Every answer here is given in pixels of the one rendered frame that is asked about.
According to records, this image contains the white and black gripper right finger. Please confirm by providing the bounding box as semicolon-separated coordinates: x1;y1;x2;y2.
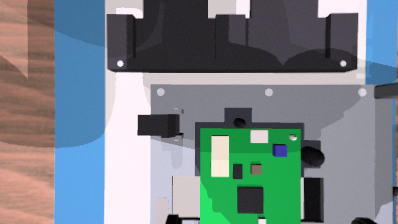
351;217;377;224

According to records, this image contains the green circuit board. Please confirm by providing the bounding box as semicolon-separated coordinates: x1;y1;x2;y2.
200;128;301;224

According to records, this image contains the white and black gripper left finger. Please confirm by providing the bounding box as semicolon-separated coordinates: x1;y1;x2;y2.
165;214;182;224

